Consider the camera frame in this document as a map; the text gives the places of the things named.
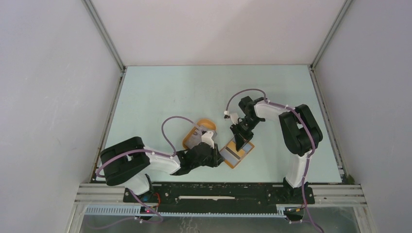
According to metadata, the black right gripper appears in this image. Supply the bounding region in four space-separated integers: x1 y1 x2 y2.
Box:
229 116 261 151

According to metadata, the gold card with black stripe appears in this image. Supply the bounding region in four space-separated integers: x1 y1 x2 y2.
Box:
222 141 247 162

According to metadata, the beige oval plastic tray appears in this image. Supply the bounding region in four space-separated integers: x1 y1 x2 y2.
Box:
182 118 217 149

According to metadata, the orange leather card holder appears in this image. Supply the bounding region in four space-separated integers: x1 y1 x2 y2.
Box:
220 138 255 169

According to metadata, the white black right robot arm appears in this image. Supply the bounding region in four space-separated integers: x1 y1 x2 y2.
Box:
224 96 323 203

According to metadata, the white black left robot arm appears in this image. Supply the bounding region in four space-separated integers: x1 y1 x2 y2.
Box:
96 136 223 202

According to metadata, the silver patterned card in tray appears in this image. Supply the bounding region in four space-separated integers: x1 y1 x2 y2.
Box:
184 128 206 149

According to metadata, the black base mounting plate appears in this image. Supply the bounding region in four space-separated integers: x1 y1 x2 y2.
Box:
123 182 315 214

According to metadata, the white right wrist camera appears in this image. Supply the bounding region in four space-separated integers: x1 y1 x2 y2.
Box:
223 110 239 125

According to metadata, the white slotted cable duct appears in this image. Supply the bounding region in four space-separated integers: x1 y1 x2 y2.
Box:
84 205 287 218

